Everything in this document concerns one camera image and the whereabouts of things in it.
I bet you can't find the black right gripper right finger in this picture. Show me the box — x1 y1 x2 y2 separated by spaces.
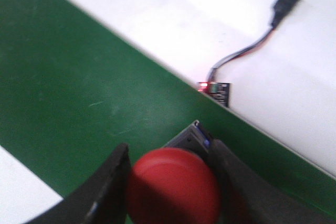
211 140 335 223

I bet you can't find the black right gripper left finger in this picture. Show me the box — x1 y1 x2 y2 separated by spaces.
27 143 131 223

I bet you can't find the red mushroom push button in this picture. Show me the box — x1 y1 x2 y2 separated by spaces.
125 120 223 224

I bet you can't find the small sensor circuit board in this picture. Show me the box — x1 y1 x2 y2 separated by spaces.
198 82 231 108

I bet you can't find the green conveyor belt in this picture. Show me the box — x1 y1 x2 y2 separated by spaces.
1 0 335 220

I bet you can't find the sensor wire with connector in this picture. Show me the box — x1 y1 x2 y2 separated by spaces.
206 0 305 83

